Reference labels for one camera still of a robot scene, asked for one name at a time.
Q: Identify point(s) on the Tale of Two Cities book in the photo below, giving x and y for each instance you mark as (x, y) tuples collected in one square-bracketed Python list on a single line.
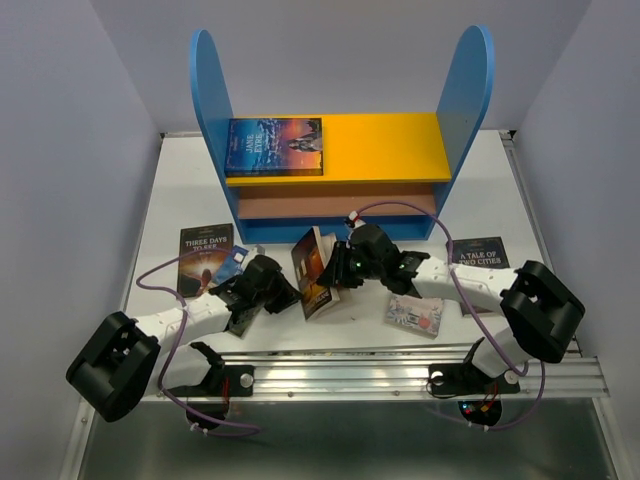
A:
[(486, 253)]

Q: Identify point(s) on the blue yellow wooden bookshelf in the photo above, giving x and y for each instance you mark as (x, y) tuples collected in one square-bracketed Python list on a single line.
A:
[(399, 168)]

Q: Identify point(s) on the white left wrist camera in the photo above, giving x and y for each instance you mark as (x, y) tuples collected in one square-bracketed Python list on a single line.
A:
[(242, 256)]

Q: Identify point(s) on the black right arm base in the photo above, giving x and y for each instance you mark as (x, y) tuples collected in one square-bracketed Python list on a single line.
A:
[(479, 396)]

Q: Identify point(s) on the Animal Farm book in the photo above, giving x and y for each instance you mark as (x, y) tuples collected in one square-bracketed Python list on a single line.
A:
[(243, 312)]

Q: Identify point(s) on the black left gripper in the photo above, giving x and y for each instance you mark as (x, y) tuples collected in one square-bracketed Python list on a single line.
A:
[(287, 295)]

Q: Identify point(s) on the Three Days to See book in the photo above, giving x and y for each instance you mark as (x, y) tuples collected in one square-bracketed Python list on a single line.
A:
[(204, 250)]

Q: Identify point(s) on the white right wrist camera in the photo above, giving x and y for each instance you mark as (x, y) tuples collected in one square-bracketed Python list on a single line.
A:
[(353, 221)]

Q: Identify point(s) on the floral pink cover book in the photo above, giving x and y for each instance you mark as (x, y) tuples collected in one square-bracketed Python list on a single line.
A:
[(415, 315)]

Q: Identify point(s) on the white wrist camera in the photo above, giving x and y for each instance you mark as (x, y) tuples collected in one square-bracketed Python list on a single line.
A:
[(353, 221), (242, 256)]

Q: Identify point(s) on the Jane Eyre blue book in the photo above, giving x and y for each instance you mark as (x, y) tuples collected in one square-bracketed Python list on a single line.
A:
[(271, 147)]

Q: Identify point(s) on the Edward Tulane brown book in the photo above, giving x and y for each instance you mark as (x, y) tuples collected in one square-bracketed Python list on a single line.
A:
[(310, 256)]

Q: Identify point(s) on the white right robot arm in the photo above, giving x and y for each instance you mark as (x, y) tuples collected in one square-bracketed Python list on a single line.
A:
[(542, 314)]

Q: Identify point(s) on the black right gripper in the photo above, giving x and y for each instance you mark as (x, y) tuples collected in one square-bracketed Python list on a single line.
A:
[(335, 271)]

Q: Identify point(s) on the aluminium mounting rail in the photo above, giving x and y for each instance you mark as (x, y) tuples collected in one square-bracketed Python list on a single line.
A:
[(398, 375)]

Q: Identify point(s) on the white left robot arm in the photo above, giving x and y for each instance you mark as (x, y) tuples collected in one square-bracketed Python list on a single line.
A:
[(128, 358)]

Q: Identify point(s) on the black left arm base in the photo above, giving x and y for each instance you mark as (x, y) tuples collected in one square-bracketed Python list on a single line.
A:
[(221, 384)]

